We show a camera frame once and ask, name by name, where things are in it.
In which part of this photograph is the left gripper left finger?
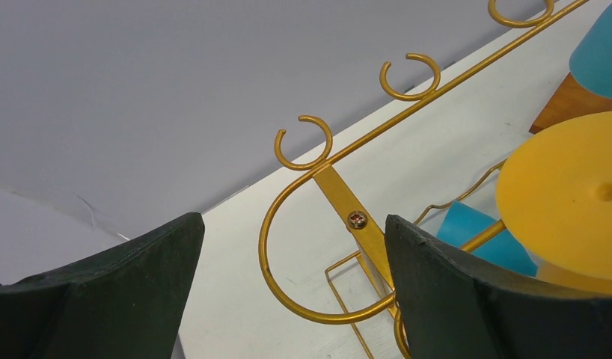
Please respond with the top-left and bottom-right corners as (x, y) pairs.
(0, 212), (205, 358)

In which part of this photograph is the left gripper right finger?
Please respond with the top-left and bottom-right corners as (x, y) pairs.
(385, 215), (612, 358)

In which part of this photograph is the blue plastic goblet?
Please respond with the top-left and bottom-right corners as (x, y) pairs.
(435, 200), (539, 278)

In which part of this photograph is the gold rectangular wire glass rack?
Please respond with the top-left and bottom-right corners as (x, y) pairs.
(258, 1), (584, 358)

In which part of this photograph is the orange plastic goblet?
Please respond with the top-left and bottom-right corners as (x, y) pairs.
(495, 111), (612, 295)

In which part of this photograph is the teal plastic goblet front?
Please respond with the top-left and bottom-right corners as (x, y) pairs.
(569, 2), (612, 99)

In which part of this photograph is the gold tree rack wooden base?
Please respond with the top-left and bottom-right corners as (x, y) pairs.
(529, 73), (612, 134)

